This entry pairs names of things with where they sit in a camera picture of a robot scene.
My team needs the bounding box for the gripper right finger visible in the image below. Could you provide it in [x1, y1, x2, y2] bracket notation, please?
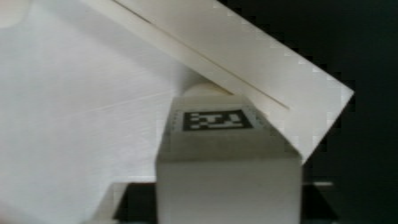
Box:
[300, 184, 339, 224]

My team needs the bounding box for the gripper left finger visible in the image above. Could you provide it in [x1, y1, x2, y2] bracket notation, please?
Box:
[94, 182, 158, 224]

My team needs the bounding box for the white table leg with tag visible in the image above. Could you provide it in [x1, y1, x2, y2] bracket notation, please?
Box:
[156, 84, 302, 224]

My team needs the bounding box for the white square tabletop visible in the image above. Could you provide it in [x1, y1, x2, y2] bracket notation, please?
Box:
[0, 0, 353, 224]

